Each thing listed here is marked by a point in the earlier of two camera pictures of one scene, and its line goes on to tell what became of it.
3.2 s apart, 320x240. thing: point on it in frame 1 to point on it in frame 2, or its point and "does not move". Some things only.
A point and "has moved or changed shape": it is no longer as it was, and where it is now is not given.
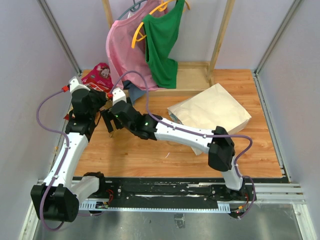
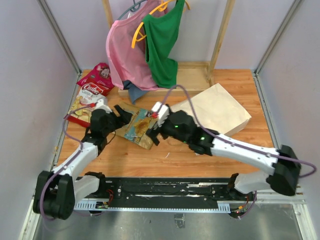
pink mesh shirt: (128, 63) does not move
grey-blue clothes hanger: (134, 8) does not move
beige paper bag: (208, 108) does not move
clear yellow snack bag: (174, 118) has moved or changed shape
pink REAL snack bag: (99, 78) does not move
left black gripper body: (98, 101) to (113, 122)
